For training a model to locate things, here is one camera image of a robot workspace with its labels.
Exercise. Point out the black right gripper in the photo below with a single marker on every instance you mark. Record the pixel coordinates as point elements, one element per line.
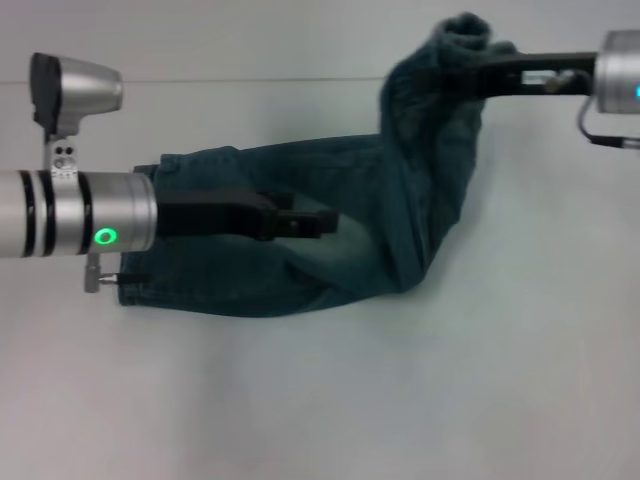
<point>580,60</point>

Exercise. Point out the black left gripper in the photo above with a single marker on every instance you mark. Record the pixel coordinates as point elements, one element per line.
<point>210,212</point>

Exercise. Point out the blue denim shorts with print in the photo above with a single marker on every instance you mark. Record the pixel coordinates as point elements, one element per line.
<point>310,175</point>

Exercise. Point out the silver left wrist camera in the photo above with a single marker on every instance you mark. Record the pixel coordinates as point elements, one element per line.
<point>90,85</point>

